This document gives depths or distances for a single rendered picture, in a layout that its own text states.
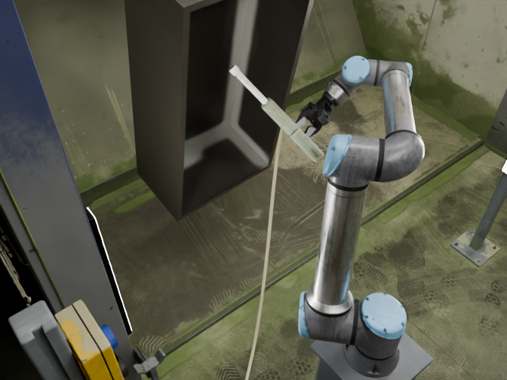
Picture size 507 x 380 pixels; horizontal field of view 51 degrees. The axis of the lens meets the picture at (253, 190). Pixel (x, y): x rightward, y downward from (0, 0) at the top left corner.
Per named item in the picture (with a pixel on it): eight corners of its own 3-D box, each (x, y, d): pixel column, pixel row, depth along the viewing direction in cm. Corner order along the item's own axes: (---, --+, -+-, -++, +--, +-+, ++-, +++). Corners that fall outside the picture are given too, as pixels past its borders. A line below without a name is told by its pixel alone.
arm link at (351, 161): (347, 354, 172) (387, 154, 131) (294, 346, 174) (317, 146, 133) (348, 320, 184) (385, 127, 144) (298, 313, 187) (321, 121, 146)
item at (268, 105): (310, 143, 220) (327, 157, 198) (302, 151, 220) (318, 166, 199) (228, 58, 203) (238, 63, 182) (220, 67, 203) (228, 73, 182)
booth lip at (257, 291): (133, 379, 245) (132, 375, 242) (130, 374, 247) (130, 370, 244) (483, 145, 361) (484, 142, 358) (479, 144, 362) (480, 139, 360)
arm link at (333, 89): (351, 99, 197) (335, 81, 194) (342, 109, 198) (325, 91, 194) (343, 96, 205) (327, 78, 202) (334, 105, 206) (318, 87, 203)
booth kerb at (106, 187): (39, 230, 303) (32, 215, 294) (38, 228, 304) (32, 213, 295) (366, 71, 419) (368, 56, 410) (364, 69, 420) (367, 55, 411)
